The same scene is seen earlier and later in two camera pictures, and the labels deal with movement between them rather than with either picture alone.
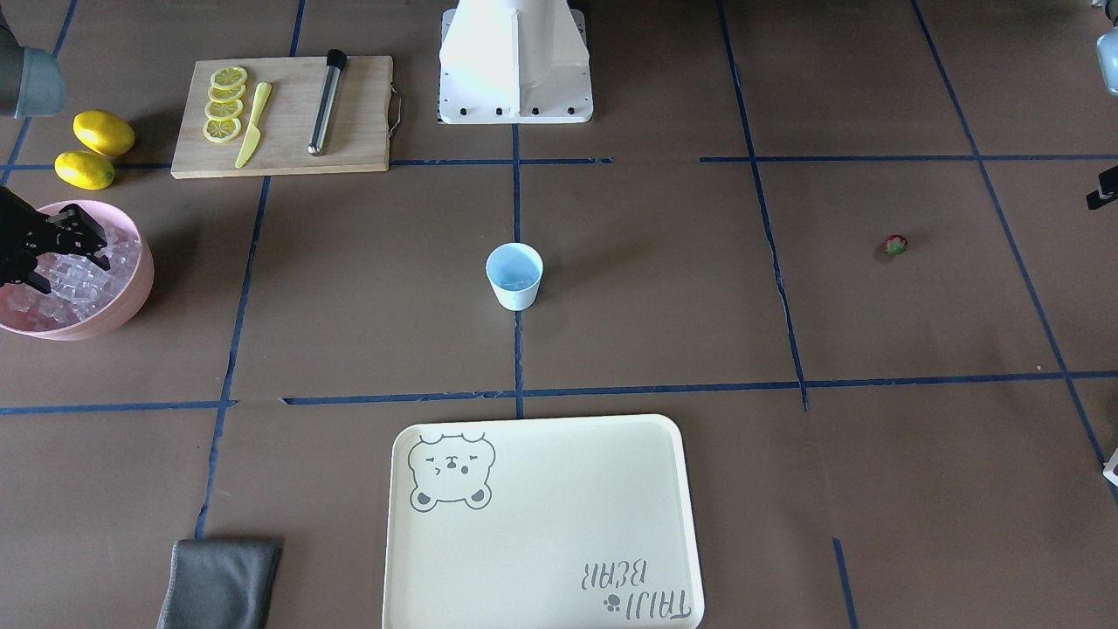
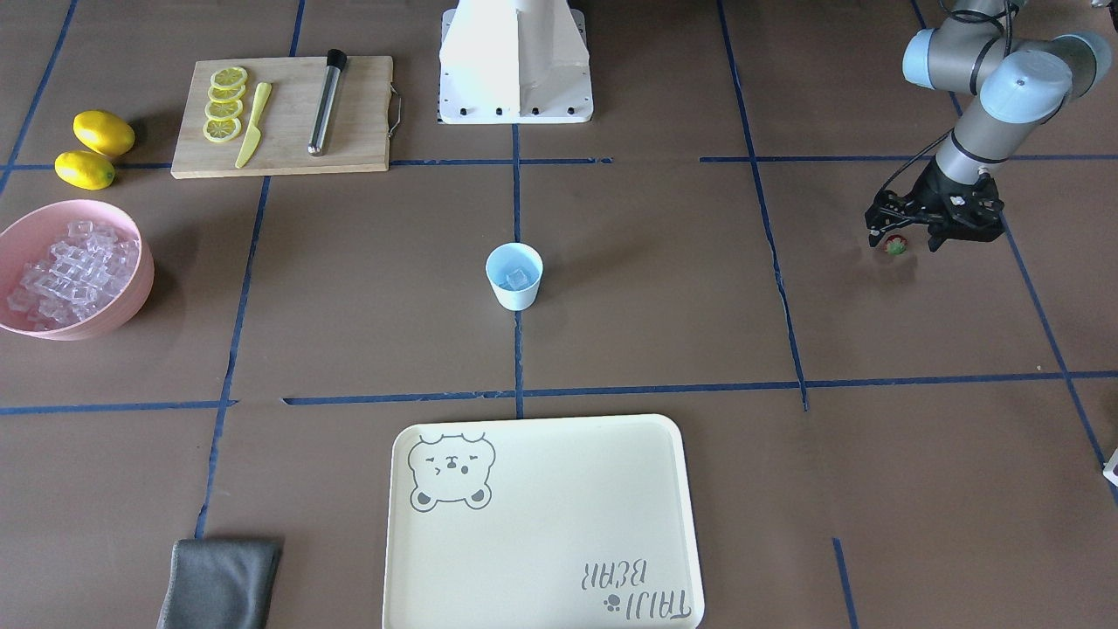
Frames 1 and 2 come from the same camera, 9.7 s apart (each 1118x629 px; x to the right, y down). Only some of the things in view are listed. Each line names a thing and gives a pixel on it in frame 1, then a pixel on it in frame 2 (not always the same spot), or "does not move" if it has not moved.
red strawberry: [895, 244] does not move
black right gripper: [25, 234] -> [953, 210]
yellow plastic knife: [253, 136] does not move
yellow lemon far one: [103, 133] does not move
